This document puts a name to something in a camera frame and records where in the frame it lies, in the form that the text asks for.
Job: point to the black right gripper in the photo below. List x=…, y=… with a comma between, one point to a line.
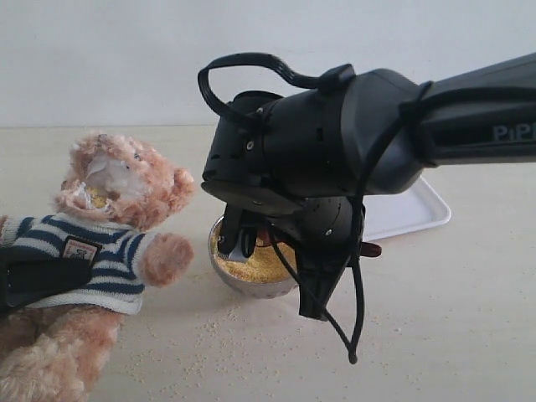
x=318, y=227

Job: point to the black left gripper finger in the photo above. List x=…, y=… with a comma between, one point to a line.
x=28, y=277

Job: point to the dark red wooden spoon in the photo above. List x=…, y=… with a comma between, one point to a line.
x=263, y=239

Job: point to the plush teddy bear striped sweater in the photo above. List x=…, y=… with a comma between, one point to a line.
x=117, y=191

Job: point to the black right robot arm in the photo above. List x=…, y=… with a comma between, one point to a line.
x=296, y=155

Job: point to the yellow millet grains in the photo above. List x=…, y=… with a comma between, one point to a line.
x=264, y=266

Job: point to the stainless steel bowl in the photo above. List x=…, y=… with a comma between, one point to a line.
x=252, y=290

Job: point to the white plastic tray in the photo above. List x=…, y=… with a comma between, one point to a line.
x=418, y=208

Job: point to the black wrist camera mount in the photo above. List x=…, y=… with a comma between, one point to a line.
x=317, y=280

